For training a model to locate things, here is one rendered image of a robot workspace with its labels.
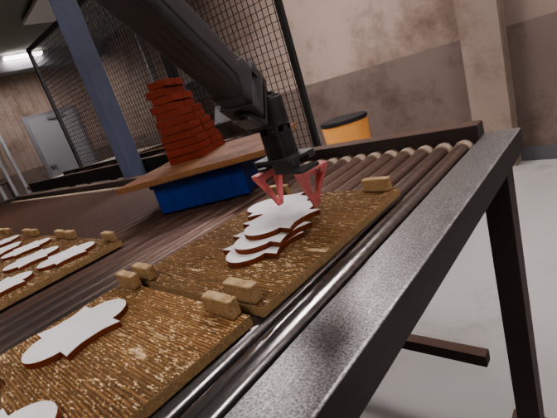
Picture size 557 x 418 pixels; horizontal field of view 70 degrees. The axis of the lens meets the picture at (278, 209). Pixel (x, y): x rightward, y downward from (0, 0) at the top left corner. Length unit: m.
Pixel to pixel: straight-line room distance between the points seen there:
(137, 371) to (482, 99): 3.55
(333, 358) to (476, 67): 3.46
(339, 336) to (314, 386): 0.07
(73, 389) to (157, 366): 0.10
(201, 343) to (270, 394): 0.12
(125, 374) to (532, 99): 3.64
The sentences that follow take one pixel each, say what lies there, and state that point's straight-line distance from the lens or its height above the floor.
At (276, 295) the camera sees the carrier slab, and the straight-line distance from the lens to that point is 0.53.
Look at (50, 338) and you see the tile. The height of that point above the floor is 0.95.
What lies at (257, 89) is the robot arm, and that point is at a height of 1.19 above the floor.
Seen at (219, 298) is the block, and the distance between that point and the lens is 0.51.
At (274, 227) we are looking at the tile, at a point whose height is 0.97.
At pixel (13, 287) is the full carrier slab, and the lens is 1.09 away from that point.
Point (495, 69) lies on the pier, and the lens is 3.72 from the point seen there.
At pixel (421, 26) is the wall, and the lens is 4.08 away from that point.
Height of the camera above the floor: 1.18
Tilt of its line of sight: 16 degrees down
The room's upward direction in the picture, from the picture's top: 18 degrees counter-clockwise
